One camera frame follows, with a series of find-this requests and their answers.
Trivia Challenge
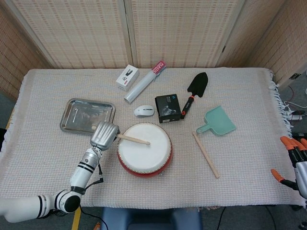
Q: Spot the black product box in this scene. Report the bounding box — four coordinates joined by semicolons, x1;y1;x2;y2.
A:
154;93;181;124

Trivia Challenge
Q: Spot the square stainless steel tray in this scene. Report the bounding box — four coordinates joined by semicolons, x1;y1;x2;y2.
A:
59;98;116;136

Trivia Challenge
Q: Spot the wooden drumstick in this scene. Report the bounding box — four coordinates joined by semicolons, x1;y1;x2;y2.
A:
91;126;151;146
191;131;220;179

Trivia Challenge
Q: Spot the blue padded seat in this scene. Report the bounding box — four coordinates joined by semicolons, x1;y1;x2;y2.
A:
99;206;203;230

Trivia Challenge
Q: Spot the woven folding screen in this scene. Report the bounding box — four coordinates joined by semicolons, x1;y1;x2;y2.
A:
0;0;307;101

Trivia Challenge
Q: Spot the teal plastic dustpan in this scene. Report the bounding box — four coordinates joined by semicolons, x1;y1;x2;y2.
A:
196;105;237;137

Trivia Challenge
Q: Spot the white plastic wrap roll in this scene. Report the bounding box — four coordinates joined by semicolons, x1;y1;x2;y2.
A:
123;60;166;105

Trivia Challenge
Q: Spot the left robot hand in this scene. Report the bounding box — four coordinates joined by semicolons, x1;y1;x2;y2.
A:
89;121;121;151

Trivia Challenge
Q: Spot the black garden trowel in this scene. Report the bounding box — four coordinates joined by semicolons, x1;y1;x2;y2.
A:
180;72;209;120

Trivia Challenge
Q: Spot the white computer mouse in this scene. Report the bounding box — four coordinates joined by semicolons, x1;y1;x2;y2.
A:
133;104;154;118

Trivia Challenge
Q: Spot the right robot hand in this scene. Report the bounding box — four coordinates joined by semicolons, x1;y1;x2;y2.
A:
271;136;307;199

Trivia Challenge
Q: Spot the white power strip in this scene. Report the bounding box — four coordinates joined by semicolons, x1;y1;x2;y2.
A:
286;110;305;122

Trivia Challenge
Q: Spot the red drum with white skin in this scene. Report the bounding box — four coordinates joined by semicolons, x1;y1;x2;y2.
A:
117;122;173;178

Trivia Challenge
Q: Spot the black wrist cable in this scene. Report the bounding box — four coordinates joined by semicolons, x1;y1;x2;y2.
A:
84;157;106;190

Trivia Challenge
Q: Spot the small white product box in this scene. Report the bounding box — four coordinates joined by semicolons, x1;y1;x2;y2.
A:
115;64;140;92

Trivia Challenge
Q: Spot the woven beige tablecloth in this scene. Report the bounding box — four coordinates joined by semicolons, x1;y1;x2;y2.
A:
0;67;307;208

